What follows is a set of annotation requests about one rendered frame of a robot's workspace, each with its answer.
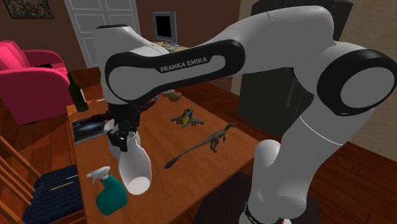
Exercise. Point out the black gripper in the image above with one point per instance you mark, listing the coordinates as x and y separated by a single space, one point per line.
124 114

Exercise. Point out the white vase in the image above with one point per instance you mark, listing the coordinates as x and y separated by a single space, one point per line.
136 167

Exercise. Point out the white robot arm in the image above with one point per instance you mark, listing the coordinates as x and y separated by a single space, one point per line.
279 56

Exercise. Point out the dark brown figure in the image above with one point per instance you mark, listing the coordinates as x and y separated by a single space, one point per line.
145 107

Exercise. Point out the teal spray bottle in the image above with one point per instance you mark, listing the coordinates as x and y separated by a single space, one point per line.
111 195

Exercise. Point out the dark green wine bottle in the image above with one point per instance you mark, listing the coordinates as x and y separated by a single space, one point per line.
77 96

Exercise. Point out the white bowl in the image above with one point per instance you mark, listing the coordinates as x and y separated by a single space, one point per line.
167 92

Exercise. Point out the brown round object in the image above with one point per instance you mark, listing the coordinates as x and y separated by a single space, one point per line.
175 96

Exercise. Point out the grey toy jet plane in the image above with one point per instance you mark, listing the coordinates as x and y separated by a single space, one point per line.
187 118

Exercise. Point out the wooden table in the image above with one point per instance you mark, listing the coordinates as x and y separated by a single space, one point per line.
192 173

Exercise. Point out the wooden chair with blue cushion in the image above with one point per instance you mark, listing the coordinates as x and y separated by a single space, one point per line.
52 195

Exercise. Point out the grey toy dinosaur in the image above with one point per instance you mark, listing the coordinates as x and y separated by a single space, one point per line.
214 138

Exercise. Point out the pink armchair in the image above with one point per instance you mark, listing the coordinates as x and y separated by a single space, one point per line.
31 90

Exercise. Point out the dark robot stand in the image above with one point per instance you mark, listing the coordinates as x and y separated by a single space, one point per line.
223 198

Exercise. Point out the white door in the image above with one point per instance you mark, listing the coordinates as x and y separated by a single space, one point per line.
93 21

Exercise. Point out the grey monitor on desk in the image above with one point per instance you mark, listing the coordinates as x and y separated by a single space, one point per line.
164 26

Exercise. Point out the dark cabinet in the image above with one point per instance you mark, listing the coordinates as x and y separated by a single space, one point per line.
266 99

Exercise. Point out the wall picture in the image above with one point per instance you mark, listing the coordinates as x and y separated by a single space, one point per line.
28 7

